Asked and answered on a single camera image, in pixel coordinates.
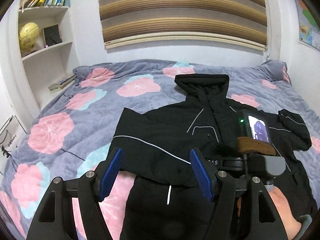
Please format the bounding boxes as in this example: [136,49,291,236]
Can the phone on right gripper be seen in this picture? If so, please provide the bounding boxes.
[239,110,271,145]

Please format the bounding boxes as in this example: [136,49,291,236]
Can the black hooded jacket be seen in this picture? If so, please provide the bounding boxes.
[111,74,317,239]

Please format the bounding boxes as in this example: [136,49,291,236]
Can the brown striped window blind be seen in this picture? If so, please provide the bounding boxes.
[98,0,267,51]

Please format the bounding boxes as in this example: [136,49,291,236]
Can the white wall bookshelf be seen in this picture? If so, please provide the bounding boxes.
[17,4,79,114]

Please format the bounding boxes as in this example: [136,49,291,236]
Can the right hand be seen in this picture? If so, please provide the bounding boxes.
[269,186,302,240]

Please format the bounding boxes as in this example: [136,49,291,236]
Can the black picture frame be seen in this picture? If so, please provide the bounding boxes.
[43,24,62,47]

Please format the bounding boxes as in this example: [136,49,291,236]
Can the grey jacket sleeve forearm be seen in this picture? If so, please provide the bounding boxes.
[293,215,312,240]

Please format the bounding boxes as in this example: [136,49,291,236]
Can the calligraphy poster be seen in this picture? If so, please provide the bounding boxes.
[0,115,27,176]

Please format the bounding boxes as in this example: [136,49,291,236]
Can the yellow globe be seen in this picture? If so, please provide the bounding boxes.
[18,22,40,51]

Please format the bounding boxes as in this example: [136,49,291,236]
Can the stacked books on shelf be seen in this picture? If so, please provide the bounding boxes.
[48,74,76,92]

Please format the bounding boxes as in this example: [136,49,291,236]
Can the grey floral bed blanket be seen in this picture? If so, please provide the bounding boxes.
[1,60,319,239]

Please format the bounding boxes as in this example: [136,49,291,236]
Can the colourful wall map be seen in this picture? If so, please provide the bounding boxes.
[295,0,319,50]

